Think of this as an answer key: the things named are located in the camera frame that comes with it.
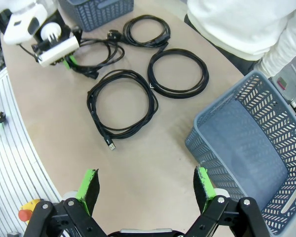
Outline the red emergency stop button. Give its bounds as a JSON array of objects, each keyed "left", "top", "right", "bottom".
[{"left": 18, "top": 198, "right": 44, "bottom": 223}]

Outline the white sweatshirt torso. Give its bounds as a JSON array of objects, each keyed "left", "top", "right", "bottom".
[{"left": 186, "top": 0, "right": 296, "bottom": 62}]

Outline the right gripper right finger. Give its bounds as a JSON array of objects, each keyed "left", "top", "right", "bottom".
[{"left": 185, "top": 166, "right": 272, "bottom": 237}]

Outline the person's left forearm white sleeve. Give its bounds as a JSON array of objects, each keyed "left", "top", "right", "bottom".
[{"left": 256, "top": 0, "right": 296, "bottom": 78}]

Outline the silver box with red switch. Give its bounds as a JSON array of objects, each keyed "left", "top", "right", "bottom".
[{"left": 268, "top": 56, "right": 296, "bottom": 117}]

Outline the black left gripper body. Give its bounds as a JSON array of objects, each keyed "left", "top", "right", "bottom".
[{"left": 47, "top": 10, "right": 83, "bottom": 42}]

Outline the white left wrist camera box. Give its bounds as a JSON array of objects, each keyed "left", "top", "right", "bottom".
[{"left": 37, "top": 36, "right": 80, "bottom": 68}]

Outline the black power cable with plug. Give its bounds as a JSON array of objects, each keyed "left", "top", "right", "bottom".
[{"left": 106, "top": 14, "right": 171, "bottom": 49}]

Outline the grey-blue plastic lattice basket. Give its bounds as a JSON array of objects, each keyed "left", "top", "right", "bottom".
[
  {"left": 58, "top": 0, "right": 135, "bottom": 32},
  {"left": 185, "top": 70, "right": 296, "bottom": 235}
]

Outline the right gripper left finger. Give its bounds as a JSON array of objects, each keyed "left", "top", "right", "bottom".
[{"left": 24, "top": 169, "right": 107, "bottom": 237}]

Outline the black USB cable coil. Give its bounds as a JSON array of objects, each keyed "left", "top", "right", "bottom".
[{"left": 86, "top": 69, "right": 159, "bottom": 152}]

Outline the black braided cable coil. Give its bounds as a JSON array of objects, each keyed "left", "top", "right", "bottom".
[{"left": 147, "top": 48, "right": 210, "bottom": 100}]

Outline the black power cable with connector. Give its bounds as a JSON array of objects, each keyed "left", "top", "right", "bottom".
[{"left": 70, "top": 37, "right": 125, "bottom": 80}]

